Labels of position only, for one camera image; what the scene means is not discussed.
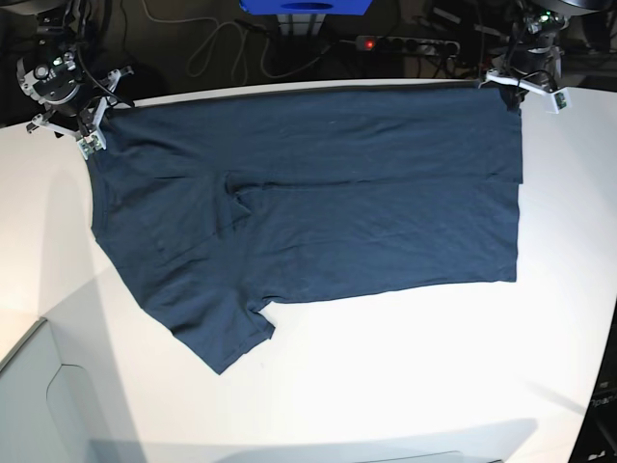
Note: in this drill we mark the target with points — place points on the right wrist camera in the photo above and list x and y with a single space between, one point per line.
90 144

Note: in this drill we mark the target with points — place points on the dark blue T-shirt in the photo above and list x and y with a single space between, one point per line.
211 210

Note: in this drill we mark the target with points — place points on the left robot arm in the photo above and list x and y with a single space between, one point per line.
549 44

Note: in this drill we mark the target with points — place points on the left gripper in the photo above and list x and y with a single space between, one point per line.
525 69

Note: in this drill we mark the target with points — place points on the blue box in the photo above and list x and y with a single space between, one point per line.
264 7

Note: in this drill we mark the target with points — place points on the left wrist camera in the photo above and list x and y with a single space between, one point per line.
557 101

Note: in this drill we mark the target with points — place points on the grey bin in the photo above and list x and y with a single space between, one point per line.
50 411

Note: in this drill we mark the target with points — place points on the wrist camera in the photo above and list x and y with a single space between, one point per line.
557 101
90 144

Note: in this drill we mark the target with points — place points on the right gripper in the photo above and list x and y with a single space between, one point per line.
73 105

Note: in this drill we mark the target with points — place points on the black power strip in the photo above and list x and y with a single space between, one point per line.
417 47

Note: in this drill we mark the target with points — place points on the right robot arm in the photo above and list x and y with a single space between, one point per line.
68 35

